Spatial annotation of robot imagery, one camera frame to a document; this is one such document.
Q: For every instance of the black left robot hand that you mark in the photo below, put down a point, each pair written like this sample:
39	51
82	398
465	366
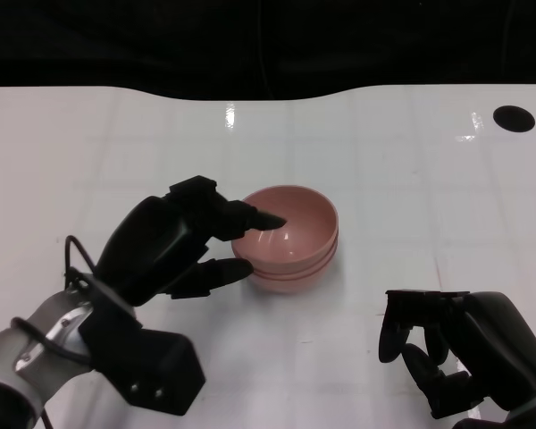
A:
152	246

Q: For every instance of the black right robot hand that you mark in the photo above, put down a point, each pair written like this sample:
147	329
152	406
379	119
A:
496	348

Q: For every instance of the pink plastic bowl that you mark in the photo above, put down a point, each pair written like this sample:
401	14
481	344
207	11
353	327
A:
295	214
315	266
286	286

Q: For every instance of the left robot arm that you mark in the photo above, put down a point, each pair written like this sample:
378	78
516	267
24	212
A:
9	380

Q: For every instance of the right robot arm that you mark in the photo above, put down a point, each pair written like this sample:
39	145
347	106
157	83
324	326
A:
527	415

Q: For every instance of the black round table grommet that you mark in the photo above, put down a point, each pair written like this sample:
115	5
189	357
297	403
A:
513	119

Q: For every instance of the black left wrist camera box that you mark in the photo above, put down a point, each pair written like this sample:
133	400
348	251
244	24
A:
152	362

